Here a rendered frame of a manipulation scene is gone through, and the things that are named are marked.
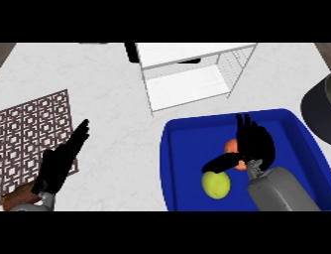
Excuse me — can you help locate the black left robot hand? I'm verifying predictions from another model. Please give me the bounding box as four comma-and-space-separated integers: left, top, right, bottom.
31, 118, 90, 196

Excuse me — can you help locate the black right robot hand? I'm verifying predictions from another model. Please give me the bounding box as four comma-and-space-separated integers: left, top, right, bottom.
200, 113, 276, 175

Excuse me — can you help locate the blue plastic tray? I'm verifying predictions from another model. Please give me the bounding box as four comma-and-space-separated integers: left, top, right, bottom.
158, 107, 331, 212

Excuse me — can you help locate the yellow-green squash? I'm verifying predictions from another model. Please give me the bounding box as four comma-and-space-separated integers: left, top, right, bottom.
200, 171, 233, 200

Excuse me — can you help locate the white tiered shelf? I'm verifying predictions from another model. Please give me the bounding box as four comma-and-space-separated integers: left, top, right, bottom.
134, 43, 258, 117

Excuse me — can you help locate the black object behind shelf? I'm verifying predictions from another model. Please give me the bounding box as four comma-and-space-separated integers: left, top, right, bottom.
122, 43, 141, 64

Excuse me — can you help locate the orange vegetable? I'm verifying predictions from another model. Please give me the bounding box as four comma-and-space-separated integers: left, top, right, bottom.
223, 138, 248, 172

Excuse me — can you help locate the brown patterned placemat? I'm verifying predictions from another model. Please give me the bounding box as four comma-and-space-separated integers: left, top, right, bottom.
0, 88, 81, 212

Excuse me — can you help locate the brown round object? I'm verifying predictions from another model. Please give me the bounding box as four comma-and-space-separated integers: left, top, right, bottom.
0, 181, 42, 212

